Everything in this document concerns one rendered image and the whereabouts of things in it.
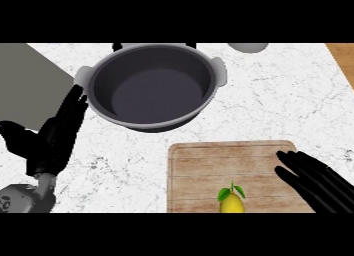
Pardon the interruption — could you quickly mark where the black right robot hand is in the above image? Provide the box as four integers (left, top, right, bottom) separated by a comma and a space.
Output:
273, 150, 354, 214

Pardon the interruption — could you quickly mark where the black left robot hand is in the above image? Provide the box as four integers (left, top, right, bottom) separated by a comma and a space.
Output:
0, 84, 90, 177

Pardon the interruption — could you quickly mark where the yellow lemon with leaves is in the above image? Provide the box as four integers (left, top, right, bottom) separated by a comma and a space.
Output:
217, 180, 247, 214

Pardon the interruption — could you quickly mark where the wooden cutting board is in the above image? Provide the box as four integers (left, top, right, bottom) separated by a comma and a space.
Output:
165, 140, 316, 214

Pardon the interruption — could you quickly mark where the grey cooking pot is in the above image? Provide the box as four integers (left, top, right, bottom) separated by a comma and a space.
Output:
74, 43, 229, 134

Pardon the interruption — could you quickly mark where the flat grey panel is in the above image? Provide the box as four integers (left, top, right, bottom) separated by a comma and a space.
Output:
0, 43, 77, 132

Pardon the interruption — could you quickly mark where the brown wooden surface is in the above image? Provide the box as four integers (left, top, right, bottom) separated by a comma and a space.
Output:
325, 43, 354, 109

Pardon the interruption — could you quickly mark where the pale grey round object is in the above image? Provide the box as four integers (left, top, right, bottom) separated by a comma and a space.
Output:
227, 43, 270, 54

